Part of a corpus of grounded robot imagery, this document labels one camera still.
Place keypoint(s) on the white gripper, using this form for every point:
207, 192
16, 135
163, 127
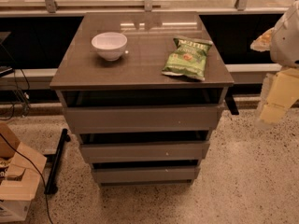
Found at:
286, 44

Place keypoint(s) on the grey drawer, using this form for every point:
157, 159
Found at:
144, 175
171, 151
142, 119

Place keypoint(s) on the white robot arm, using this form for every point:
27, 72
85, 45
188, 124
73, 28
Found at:
285, 40

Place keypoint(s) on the grey top drawer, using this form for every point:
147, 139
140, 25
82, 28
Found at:
142, 119

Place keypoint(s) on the grey drawer cabinet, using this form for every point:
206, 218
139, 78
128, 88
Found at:
84, 79

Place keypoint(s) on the grey bottom drawer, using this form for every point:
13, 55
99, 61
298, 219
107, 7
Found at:
144, 175

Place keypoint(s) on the black stand leg right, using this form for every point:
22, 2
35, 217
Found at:
230, 102

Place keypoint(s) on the green chip bag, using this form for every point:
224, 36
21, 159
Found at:
188, 59

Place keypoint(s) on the white ceramic bowl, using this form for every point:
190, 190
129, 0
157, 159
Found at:
110, 45

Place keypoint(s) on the black metal stand leg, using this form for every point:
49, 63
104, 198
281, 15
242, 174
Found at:
54, 160

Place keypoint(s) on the cardboard box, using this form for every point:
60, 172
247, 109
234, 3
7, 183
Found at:
21, 167

